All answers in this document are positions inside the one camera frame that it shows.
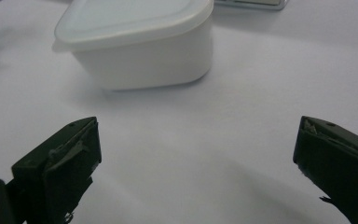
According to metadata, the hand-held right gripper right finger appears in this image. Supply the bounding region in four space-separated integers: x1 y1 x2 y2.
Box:
293 116 358 224

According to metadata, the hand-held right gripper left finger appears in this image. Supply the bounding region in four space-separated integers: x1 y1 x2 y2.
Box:
11 116 103 224

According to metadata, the white plastic container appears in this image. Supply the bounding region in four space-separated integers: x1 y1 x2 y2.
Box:
71 17 214 91

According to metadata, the translucent white container lid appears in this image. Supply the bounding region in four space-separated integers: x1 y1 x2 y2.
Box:
51 0 215 53

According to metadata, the silver metal tray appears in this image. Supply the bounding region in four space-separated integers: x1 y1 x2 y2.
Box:
213 0 288 11

